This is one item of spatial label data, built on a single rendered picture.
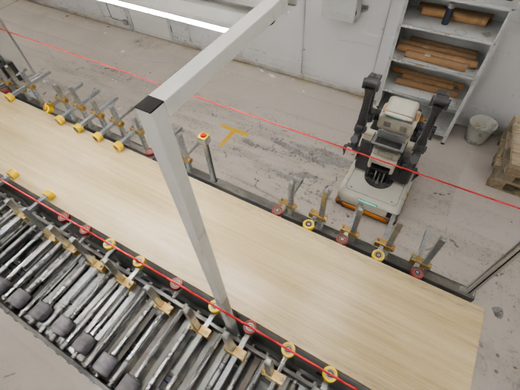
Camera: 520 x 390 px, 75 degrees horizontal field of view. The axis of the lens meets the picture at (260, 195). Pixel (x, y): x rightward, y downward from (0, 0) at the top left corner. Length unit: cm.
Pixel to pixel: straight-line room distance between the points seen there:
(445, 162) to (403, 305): 246
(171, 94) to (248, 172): 312
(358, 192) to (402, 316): 153
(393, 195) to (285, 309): 182
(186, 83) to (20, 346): 313
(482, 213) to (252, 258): 261
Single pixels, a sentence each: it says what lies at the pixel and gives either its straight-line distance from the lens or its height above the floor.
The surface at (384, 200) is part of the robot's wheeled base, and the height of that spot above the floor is 28.
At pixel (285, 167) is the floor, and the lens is 394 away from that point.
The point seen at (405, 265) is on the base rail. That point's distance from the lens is 263.
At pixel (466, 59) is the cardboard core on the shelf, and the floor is 97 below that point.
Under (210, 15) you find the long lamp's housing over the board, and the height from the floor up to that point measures 236.
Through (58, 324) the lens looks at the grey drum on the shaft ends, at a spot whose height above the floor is 86.
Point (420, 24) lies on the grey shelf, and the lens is 400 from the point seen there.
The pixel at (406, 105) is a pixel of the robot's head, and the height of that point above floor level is 137.
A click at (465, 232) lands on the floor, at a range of 388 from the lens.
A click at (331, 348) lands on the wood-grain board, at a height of 90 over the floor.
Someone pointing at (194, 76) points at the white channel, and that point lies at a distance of 89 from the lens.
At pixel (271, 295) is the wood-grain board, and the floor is 90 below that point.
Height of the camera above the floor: 293
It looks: 53 degrees down
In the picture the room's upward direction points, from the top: 4 degrees counter-clockwise
